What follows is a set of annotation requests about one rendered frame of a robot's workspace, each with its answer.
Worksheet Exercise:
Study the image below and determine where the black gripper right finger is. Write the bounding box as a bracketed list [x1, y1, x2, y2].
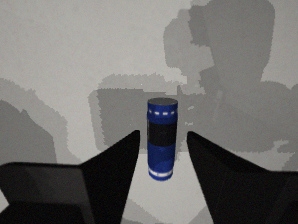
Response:
[187, 131, 298, 224]

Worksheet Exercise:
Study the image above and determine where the blue battery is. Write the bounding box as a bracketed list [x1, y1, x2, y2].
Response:
[147, 98, 178, 182]

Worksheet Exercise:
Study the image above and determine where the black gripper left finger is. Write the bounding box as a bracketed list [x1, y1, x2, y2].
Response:
[0, 130, 140, 224]

